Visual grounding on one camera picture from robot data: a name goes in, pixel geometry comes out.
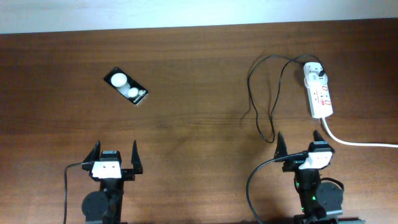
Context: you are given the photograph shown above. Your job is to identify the white power strip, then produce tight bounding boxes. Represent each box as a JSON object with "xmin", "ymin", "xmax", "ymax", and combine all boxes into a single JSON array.
[{"xmin": 303, "ymin": 62, "xmax": 334, "ymax": 119}]

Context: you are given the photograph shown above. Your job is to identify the black charger cable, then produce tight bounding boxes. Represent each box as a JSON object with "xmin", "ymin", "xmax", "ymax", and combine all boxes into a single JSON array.
[{"xmin": 247, "ymin": 54, "xmax": 326, "ymax": 144}]

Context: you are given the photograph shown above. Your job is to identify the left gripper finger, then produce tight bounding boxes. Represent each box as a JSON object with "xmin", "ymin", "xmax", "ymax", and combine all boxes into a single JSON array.
[
  {"xmin": 83, "ymin": 141, "xmax": 101, "ymax": 163},
  {"xmin": 131, "ymin": 141, "xmax": 143, "ymax": 174}
]

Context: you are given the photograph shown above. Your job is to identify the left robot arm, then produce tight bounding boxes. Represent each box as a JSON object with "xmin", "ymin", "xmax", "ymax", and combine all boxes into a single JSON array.
[{"xmin": 81, "ymin": 142, "xmax": 143, "ymax": 223}]

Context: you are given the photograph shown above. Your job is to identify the white power strip cord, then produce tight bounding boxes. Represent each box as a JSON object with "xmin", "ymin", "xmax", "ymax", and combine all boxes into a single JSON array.
[{"xmin": 320, "ymin": 116, "xmax": 398, "ymax": 149}]

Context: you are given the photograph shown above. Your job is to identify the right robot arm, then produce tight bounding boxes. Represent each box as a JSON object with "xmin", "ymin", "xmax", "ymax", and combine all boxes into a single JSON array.
[{"xmin": 274, "ymin": 131, "xmax": 344, "ymax": 223}]

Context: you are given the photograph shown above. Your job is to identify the black Galaxy flip smartphone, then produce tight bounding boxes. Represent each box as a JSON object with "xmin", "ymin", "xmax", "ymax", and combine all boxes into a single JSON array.
[{"xmin": 103, "ymin": 67, "xmax": 149, "ymax": 106}]

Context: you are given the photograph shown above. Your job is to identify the white charger plug adapter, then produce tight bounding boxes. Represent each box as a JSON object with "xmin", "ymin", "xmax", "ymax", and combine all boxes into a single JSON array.
[{"xmin": 303, "ymin": 62, "xmax": 328, "ymax": 88}]

